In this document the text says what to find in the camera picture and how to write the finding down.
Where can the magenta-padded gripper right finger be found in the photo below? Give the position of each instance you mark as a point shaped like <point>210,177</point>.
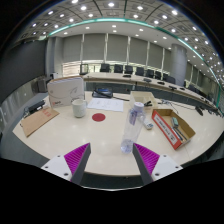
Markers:
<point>148,160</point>

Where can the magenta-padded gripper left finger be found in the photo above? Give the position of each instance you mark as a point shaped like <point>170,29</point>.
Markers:
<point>75,160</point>

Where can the clear plastic bottle white cap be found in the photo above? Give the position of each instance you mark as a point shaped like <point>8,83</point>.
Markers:
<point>132,130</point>

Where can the small white charger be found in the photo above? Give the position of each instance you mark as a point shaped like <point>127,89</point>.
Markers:
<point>148,125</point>

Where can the open cardboard box red side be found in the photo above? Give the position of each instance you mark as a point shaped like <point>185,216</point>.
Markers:
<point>165,128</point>

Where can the grey-green handheld device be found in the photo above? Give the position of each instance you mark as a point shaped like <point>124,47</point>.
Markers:
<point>175,122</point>

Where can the flat round red coaster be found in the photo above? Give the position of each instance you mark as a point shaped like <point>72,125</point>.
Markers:
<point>98,117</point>

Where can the white ceramic mug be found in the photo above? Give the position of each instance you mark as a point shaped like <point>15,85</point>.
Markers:
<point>78,108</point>

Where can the brown cardboard envelope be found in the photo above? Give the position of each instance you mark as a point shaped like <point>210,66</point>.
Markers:
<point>37,121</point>

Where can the black stapler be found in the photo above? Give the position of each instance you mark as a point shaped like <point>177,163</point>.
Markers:
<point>147,104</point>

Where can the white printed paper sheet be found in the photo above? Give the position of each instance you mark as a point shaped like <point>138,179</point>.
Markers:
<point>106,104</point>

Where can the white desk organiser box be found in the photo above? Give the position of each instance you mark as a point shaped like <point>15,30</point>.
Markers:
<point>141,96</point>

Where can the black device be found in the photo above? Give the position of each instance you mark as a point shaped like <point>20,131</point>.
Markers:
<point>35,106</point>

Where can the white copy paper box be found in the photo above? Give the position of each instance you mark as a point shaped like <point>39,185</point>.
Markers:
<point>65,91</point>

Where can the curved conference desk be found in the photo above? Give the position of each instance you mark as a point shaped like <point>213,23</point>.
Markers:
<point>133,80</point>

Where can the row of black office chairs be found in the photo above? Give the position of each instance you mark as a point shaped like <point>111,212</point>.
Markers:
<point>118,68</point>

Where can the group of ceiling lights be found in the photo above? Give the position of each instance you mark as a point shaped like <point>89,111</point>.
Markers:
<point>111,4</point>

